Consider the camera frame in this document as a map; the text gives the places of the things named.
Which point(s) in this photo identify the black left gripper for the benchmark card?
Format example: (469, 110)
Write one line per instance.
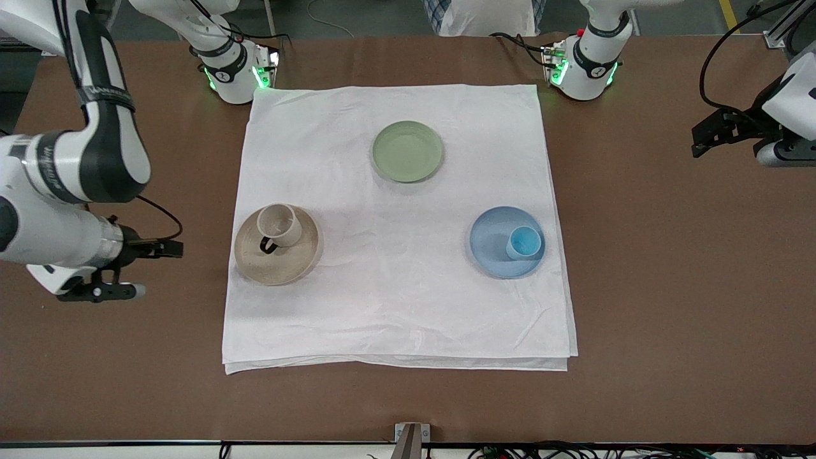
(747, 126)

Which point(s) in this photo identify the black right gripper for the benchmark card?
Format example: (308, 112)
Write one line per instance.
(133, 245)

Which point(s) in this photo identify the blue cup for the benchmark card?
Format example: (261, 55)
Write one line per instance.
(524, 243)

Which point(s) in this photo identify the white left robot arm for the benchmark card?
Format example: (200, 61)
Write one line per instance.
(590, 70)

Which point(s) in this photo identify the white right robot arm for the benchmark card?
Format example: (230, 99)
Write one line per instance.
(108, 146)

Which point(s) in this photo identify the beige gray plate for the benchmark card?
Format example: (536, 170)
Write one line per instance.
(280, 264)

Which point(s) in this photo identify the blue plate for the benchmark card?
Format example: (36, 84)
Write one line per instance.
(489, 245)

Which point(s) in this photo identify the green plate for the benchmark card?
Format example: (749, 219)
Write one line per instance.
(408, 152)

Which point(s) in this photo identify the white table cloth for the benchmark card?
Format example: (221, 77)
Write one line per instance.
(395, 299)

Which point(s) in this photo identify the person in plaid shirt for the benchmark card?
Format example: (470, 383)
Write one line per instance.
(484, 16)

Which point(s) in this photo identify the aluminium frame profile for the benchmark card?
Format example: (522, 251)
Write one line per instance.
(784, 25)

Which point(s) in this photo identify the metal table edge bracket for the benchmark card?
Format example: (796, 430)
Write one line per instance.
(411, 440)

